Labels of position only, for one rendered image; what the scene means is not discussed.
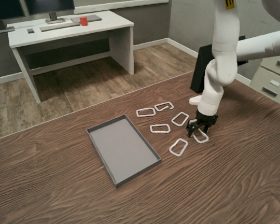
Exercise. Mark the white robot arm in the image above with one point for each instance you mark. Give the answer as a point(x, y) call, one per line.
point(227, 51)

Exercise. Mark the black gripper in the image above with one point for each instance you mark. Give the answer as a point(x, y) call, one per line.
point(208, 122)

